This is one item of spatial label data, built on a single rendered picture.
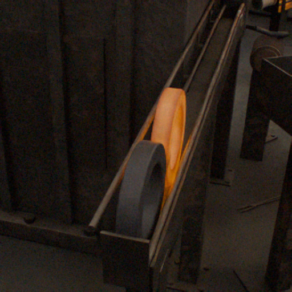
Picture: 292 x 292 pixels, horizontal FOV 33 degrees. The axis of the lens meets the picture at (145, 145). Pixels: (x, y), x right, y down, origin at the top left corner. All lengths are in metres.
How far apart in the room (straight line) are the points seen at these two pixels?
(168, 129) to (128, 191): 0.18
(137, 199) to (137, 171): 0.04
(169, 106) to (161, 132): 0.05
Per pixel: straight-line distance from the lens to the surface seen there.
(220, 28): 1.75
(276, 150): 2.38
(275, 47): 2.06
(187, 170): 0.95
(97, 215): 0.76
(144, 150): 0.75
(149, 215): 0.85
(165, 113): 0.86
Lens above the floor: 1.14
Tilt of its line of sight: 30 degrees down
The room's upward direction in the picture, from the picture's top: 2 degrees clockwise
